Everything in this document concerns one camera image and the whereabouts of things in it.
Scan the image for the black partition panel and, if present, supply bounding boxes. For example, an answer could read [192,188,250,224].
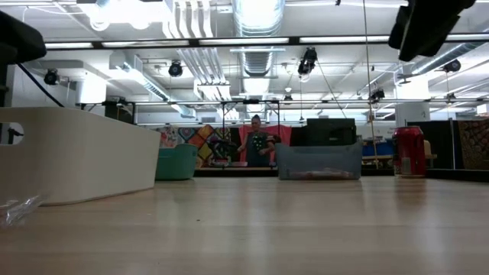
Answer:
[424,120,458,171]

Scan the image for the green plastic bin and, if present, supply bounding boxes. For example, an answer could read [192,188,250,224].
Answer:
[154,144,199,181]

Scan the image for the white ceiling pipe bundle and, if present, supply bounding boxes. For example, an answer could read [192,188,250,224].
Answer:
[162,0,233,102]

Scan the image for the white plastic bin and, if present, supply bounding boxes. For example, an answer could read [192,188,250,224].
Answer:
[0,106,162,206]

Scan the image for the white light bar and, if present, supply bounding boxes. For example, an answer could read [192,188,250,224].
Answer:
[101,40,191,48]
[44,41,95,50]
[445,34,489,42]
[198,37,290,45]
[299,35,390,44]

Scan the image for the red hanging cloth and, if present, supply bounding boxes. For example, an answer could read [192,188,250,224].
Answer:
[238,125,293,163]

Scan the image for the clear plastic wrapper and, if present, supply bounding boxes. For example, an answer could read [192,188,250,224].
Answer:
[0,193,49,229]

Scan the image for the dark patterned hanging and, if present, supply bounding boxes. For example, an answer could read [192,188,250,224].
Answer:
[457,119,489,171]

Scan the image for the colourful patchwork quilt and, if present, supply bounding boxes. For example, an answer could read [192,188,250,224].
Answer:
[156,124,242,169]

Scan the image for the black ceiling spotlight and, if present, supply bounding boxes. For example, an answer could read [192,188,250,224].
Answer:
[297,47,319,76]
[442,59,462,73]
[43,68,61,86]
[168,60,184,78]

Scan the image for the blue storage bin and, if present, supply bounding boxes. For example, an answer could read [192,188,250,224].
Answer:
[361,139,395,157]

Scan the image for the black equipment case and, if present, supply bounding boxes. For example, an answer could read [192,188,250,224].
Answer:
[290,118,358,147]

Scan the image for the black aluminium rig frame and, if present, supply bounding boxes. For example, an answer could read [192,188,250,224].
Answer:
[0,33,489,51]

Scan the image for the grey translucent plastic bin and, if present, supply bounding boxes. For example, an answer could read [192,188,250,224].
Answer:
[274,141,364,181]

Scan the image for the white column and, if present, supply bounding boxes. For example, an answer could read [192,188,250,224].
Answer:
[395,102,432,128]

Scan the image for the silver ventilation duct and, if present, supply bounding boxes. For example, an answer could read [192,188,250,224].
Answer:
[231,0,287,77]
[410,41,486,76]

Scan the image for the person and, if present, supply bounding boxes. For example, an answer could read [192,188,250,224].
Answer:
[236,114,277,168]

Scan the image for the red soda can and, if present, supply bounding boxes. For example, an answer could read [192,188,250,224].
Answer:
[392,125,427,177]

